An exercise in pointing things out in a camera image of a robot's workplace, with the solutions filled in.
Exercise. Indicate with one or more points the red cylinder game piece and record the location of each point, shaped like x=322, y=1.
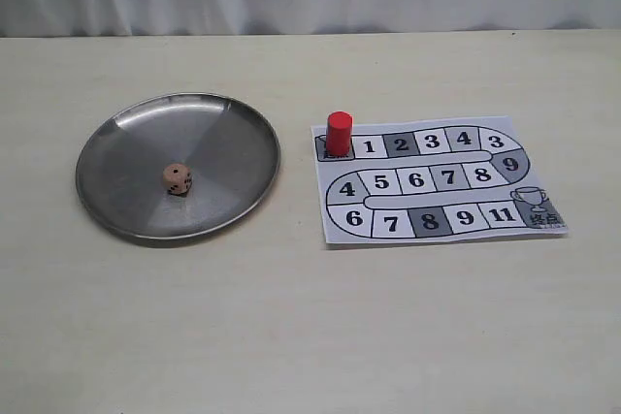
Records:
x=338, y=134

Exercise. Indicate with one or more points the wooden die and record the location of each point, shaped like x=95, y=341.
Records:
x=177, y=179

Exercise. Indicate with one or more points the round stainless steel plate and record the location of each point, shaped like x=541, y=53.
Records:
x=230, y=148

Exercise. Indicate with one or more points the paper game board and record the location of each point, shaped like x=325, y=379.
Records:
x=432, y=181

